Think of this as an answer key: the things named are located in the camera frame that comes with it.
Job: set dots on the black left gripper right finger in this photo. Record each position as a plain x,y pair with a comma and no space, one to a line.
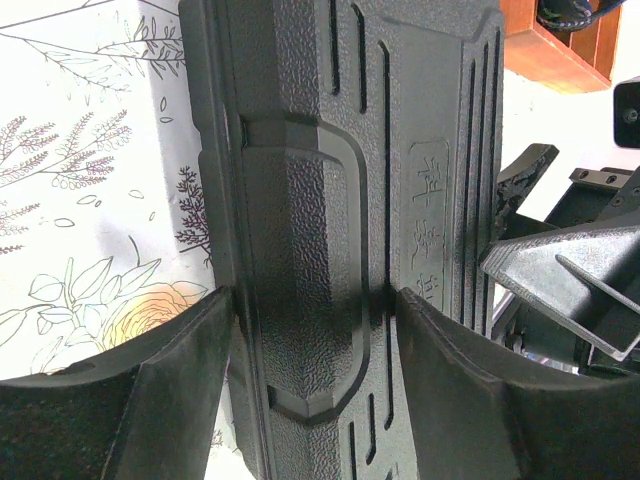
480,411

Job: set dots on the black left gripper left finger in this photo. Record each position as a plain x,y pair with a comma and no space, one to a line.
143,410

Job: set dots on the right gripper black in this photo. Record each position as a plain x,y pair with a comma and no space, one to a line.
573,291

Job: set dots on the black plastic tool case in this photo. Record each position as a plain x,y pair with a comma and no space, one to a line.
350,149

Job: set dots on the wooden compartment tray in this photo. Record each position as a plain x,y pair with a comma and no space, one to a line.
568,63

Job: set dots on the dark floral rolled cloth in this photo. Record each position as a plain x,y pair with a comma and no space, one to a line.
572,15

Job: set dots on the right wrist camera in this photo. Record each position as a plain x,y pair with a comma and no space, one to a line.
626,102

